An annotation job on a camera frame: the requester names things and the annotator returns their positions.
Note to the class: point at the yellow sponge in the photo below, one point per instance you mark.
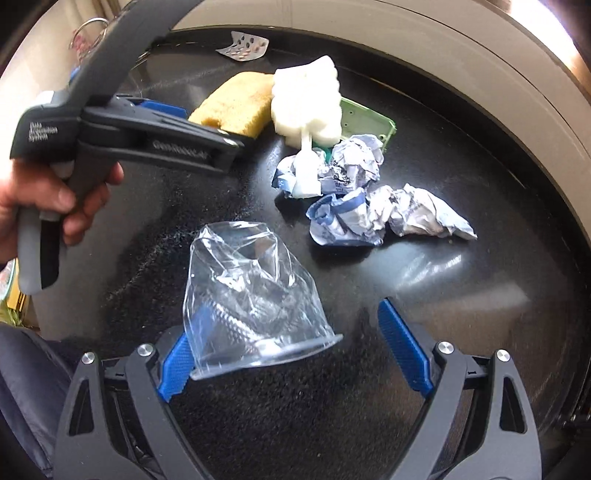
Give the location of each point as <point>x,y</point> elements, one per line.
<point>231,106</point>

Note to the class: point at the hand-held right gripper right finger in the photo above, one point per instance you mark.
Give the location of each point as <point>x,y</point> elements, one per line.
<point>404,350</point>

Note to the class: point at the white foam brush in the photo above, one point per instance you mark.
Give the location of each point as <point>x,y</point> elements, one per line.
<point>304,106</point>

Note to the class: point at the person's dark trousers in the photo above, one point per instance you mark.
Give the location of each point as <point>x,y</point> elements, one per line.
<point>23,392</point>

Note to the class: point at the green circuit board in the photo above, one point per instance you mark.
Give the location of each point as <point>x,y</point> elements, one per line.
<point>364,122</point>

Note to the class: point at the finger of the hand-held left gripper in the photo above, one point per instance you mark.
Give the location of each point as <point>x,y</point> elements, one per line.
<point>175,131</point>
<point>161,110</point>

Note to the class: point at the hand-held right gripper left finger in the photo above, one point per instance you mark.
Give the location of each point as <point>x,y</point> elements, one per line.
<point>175,374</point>

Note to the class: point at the silver pill blister pack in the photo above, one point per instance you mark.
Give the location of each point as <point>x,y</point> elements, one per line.
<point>242,48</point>

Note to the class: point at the blue white paper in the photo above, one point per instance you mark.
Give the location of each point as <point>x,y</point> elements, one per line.
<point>351,217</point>
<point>425,210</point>
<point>353,164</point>

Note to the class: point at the clear plastic cup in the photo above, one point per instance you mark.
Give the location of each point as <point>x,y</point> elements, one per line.
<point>249,295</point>

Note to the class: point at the person's left hand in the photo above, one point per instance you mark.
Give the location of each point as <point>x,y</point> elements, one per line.
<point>41,194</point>

